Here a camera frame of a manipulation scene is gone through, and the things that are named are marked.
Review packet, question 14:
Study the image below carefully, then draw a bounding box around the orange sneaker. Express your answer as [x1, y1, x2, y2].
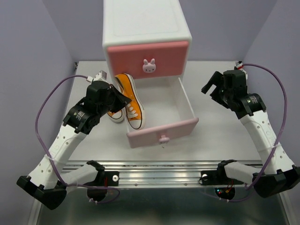
[107, 110, 124, 123]
[114, 73, 146, 130]

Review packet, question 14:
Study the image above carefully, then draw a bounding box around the orange sneaker front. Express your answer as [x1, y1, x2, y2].
[114, 73, 146, 130]

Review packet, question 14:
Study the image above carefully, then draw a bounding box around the dark pink drawer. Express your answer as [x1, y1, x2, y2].
[107, 41, 189, 79]

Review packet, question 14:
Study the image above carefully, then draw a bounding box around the light pink drawer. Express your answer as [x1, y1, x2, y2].
[127, 76, 199, 148]

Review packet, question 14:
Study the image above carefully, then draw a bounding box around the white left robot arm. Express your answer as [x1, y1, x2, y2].
[17, 81, 131, 210]

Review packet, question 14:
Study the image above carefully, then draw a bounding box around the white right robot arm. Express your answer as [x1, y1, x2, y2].
[199, 69, 300, 198]

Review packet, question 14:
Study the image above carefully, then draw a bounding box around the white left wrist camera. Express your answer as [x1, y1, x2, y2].
[86, 70, 108, 83]

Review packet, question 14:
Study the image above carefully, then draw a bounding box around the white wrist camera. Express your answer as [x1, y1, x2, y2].
[86, 70, 108, 83]
[234, 61, 248, 79]

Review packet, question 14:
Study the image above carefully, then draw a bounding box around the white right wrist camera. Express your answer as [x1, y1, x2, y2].
[234, 61, 248, 79]

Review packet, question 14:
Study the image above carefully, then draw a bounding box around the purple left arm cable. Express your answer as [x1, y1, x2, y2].
[35, 75, 120, 204]

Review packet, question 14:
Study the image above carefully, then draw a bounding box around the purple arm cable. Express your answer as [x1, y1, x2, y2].
[199, 63, 288, 203]
[35, 75, 120, 204]

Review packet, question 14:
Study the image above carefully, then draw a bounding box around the aluminium mounting rail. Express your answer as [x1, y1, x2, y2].
[38, 160, 287, 188]

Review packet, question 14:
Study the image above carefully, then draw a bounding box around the white cabinet frame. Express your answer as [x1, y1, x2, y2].
[102, 0, 192, 76]

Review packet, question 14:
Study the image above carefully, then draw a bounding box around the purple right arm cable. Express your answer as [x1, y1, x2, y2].
[199, 63, 288, 203]

